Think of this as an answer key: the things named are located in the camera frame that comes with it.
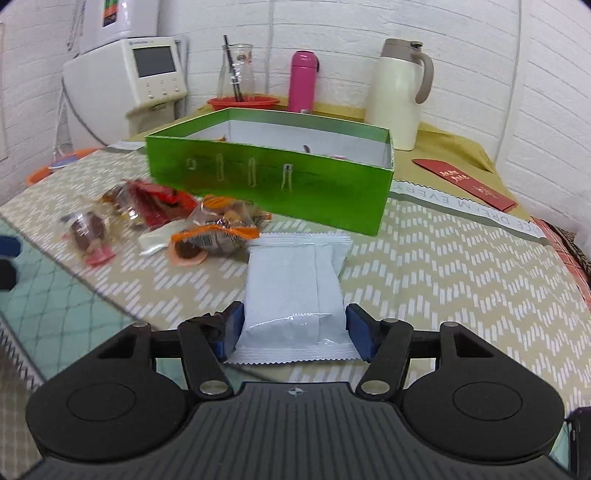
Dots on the red plastic basket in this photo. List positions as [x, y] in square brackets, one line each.
[240, 102]

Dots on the orange snack packet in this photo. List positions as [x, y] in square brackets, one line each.
[231, 212]
[207, 242]

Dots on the brown candy packet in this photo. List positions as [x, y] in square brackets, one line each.
[87, 228]

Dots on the white water purifier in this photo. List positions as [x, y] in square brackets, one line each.
[115, 18]

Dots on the red snack packet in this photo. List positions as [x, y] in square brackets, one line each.
[157, 203]

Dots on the pale blue snack packet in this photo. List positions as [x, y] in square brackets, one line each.
[286, 295]

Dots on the red envelope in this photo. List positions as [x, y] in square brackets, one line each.
[466, 184]

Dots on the small pink packet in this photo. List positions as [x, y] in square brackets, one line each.
[99, 257]

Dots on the glass carafe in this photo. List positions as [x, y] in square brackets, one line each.
[244, 69]

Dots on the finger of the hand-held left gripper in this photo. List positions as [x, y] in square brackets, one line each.
[9, 246]
[7, 274]

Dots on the orange basin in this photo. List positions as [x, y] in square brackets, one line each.
[41, 171]

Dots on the green cardboard box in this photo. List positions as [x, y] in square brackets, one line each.
[277, 194]

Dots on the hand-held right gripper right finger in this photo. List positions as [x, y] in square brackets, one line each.
[358, 332]

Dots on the cream thermos jug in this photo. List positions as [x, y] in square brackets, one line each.
[392, 101]

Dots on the white appliance with screen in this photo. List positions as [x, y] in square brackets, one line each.
[101, 83]

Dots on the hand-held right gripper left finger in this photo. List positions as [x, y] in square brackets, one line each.
[233, 332]

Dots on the small white sachet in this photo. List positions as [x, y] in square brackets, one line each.
[154, 242]

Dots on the black straw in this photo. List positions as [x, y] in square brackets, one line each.
[233, 69]

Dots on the pink bottle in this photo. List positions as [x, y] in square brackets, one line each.
[302, 83]

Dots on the leopard print cloth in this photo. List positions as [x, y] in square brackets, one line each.
[577, 249]

